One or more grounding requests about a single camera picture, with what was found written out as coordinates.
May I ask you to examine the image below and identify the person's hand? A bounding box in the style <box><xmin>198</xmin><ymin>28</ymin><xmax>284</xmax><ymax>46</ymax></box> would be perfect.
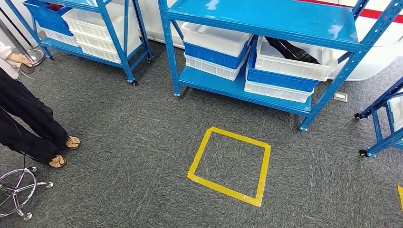
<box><xmin>7</xmin><ymin>53</ymin><xmax>34</xmax><ymax>68</ymax></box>

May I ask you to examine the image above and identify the round grey device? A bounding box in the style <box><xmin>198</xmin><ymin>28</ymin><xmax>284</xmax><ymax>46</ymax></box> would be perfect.
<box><xmin>19</xmin><ymin>63</ymin><xmax>36</xmax><ymax>81</ymax></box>

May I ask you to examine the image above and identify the blue metal shelf rack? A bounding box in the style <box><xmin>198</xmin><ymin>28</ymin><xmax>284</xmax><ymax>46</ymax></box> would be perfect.
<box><xmin>4</xmin><ymin>0</ymin><xmax>154</xmax><ymax>86</ymax></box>
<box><xmin>354</xmin><ymin>77</ymin><xmax>403</xmax><ymax>158</ymax></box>
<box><xmin>157</xmin><ymin>0</ymin><xmax>403</xmax><ymax>132</ymax></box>

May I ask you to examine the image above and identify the stanchion pole round base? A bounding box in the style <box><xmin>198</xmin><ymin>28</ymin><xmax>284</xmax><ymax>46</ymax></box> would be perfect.
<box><xmin>0</xmin><ymin>6</ymin><xmax>46</xmax><ymax>67</ymax></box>

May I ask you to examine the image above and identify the white plastic crate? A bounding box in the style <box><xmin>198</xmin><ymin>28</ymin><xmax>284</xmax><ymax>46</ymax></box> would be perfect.
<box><xmin>61</xmin><ymin>3</ymin><xmax>141</xmax><ymax>41</ymax></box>
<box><xmin>41</xmin><ymin>28</ymin><xmax>79</xmax><ymax>47</ymax></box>
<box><xmin>244</xmin><ymin>78</ymin><xmax>315</xmax><ymax>104</ymax></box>
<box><xmin>184</xmin><ymin>53</ymin><xmax>249</xmax><ymax>82</ymax></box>
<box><xmin>254</xmin><ymin>36</ymin><xmax>337</xmax><ymax>83</ymax></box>
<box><xmin>73</xmin><ymin>29</ymin><xmax>142</xmax><ymax>54</ymax></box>
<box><xmin>388</xmin><ymin>94</ymin><xmax>403</xmax><ymax>133</ymax></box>
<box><xmin>80</xmin><ymin>44</ymin><xmax>142</xmax><ymax>64</ymax></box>
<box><xmin>181</xmin><ymin>22</ymin><xmax>254</xmax><ymax>57</ymax></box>

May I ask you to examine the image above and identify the blue plastic crate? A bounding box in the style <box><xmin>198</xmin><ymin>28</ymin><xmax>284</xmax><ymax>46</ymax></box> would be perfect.
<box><xmin>183</xmin><ymin>39</ymin><xmax>251</xmax><ymax>70</ymax></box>
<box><xmin>23</xmin><ymin>0</ymin><xmax>74</xmax><ymax>37</ymax></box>
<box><xmin>246</xmin><ymin>39</ymin><xmax>320</xmax><ymax>93</ymax></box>

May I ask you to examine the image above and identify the person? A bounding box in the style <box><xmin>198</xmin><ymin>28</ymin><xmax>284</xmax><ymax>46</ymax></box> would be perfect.
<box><xmin>0</xmin><ymin>41</ymin><xmax>82</xmax><ymax>169</ymax></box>

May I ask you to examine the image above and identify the black round stool chrome base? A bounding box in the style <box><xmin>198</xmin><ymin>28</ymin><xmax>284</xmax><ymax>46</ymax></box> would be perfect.
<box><xmin>0</xmin><ymin>167</ymin><xmax>54</xmax><ymax>221</ymax></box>

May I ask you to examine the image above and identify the yellow floor tape square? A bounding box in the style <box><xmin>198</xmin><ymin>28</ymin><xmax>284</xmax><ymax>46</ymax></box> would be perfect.
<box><xmin>186</xmin><ymin>126</ymin><xmax>272</xmax><ymax>208</ymax></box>

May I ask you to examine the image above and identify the black strap part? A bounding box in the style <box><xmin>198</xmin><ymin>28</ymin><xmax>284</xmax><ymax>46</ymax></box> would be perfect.
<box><xmin>264</xmin><ymin>36</ymin><xmax>321</xmax><ymax>65</ymax></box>

